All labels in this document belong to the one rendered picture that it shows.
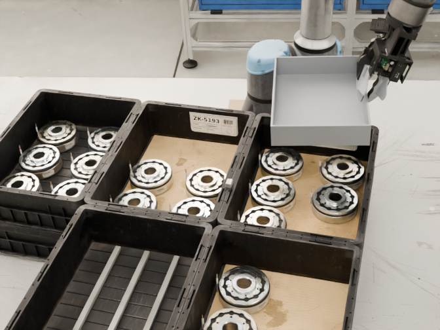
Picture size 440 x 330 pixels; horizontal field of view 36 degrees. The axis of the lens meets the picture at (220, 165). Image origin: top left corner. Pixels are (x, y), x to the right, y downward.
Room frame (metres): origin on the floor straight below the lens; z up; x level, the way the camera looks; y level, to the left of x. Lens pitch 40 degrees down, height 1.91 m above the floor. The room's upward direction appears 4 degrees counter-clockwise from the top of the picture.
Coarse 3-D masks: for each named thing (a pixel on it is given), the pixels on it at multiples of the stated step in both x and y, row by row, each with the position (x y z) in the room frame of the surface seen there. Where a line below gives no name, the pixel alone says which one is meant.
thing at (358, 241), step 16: (256, 128) 1.31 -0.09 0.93; (240, 160) 1.19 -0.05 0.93; (368, 160) 1.17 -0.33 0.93; (368, 176) 1.13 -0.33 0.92; (368, 192) 1.06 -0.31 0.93; (224, 208) 1.04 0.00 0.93; (368, 208) 1.04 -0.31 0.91; (224, 224) 0.99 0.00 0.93; (240, 224) 0.99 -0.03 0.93; (336, 240) 0.93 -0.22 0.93; (352, 240) 0.92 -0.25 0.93
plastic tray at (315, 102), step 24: (288, 72) 1.36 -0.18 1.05; (312, 72) 1.35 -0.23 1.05; (336, 72) 1.35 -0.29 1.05; (288, 96) 1.27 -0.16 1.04; (312, 96) 1.26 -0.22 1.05; (336, 96) 1.25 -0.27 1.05; (288, 120) 1.18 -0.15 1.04; (312, 120) 1.17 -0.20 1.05; (336, 120) 1.16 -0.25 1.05; (360, 120) 1.16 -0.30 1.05; (288, 144) 1.10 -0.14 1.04; (312, 144) 1.09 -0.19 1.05; (336, 144) 1.09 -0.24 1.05; (360, 144) 1.08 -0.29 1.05
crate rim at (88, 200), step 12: (144, 108) 1.43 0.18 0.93; (180, 108) 1.42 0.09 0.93; (192, 108) 1.42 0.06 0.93; (204, 108) 1.41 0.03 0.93; (216, 108) 1.41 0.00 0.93; (132, 120) 1.38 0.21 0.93; (252, 120) 1.34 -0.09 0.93; (120, 144) 1.30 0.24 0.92; (240, 144) 1.25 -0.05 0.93; (108, 168) 1.20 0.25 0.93; (96, 180) 1.16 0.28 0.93; (96, 204) 1.08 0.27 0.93; (108, 204) 1.08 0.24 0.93; (120, 204) 1.07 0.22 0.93; (216, 204) 1.05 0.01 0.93; (168, 216) 1.03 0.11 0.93; (180, 216) 1.03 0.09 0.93; (192, 216) 1.02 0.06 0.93; (216, 216) 1.02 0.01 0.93
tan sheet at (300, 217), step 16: (304, 160) 1.30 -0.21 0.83; (256, 176) 1.25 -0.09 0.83; (304, 176) 1.24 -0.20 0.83; (304, 192) 1.18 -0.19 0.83; (304, 208) 1.13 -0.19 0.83; (288, 224) 1.08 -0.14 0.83; (304, 224) 1.08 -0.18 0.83; (320, 224) 1.07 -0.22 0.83; (336, 224) 1.07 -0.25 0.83; (352, 224) 1.07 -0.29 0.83
